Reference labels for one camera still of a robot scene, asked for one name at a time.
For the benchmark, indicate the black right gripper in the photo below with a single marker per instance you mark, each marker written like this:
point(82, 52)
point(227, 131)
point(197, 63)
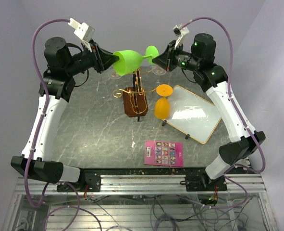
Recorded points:
point(166, 60)

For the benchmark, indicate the clear tall champagne flute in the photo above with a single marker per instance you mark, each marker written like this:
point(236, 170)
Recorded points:
point(113, 75)

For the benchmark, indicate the gold wire wine glass rack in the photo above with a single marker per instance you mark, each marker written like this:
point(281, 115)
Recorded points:
point(134, 98)

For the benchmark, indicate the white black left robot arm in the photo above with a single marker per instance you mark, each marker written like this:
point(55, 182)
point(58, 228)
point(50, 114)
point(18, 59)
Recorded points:
point(58, 83)

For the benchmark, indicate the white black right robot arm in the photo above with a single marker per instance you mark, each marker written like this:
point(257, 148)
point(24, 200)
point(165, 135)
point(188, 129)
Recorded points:
point(213, 80)

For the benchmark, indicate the orange plastic goblet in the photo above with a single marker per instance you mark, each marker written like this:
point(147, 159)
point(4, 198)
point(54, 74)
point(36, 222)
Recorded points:
point(162, 106)

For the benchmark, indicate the gold framed mirror tray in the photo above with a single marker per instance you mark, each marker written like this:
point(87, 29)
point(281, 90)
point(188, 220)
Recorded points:
point(193, 115)

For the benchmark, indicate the aluminium rail base frame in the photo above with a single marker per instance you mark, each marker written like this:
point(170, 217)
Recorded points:
point(147, 199)

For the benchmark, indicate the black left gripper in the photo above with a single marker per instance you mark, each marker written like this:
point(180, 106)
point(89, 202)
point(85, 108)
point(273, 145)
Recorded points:
point(103, 59)

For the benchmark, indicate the pink sticker card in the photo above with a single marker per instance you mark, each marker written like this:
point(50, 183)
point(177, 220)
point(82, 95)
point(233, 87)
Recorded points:
point(164, 153)

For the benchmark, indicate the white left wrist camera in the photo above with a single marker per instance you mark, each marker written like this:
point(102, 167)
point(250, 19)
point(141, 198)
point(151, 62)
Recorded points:
point(83, 31)

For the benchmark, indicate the green plastic goblet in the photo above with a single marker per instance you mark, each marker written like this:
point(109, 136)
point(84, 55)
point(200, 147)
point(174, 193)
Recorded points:
point(130, 60)

